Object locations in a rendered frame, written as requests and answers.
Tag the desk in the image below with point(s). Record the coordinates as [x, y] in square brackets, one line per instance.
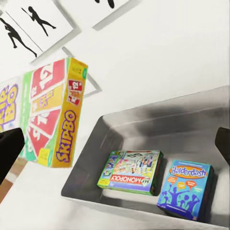
[34, 203]

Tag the toy box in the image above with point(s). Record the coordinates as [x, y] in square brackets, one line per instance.
[182, 128]

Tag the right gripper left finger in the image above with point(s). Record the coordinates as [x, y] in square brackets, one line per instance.
[11, 144]

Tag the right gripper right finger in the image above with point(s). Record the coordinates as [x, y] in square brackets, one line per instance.
[222, 142]

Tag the painting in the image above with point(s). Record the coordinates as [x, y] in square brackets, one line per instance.
[43, 20]
[92, 12]
[17, 40]
[62, 53]

